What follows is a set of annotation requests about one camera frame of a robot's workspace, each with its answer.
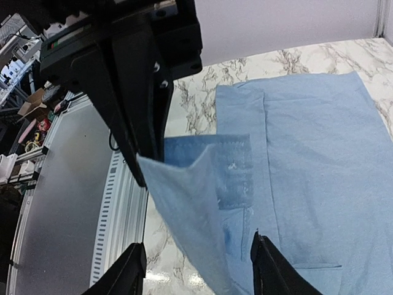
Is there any aluminium table front rail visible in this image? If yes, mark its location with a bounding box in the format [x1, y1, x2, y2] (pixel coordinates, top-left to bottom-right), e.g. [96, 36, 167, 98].
[6, 95, 147, 294]

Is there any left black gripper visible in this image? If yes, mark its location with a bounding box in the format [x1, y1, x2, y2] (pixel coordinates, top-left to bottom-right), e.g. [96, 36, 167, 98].
[40, 1, 203, 187]

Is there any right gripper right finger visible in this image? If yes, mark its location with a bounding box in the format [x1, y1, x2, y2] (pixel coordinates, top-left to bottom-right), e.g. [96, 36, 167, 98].
[251, 232, 320, 295]

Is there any right aluminium frame post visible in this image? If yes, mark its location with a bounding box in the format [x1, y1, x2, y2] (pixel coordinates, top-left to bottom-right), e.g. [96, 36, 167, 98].
[373, 0, 392, 38]

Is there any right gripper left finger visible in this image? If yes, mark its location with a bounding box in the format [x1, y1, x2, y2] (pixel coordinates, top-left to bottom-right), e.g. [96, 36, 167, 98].
[83, 243, 147, 295]

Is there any light blue shirt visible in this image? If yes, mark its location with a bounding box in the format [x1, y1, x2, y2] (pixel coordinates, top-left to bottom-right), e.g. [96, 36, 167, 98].
[138, 72, 392, 294]

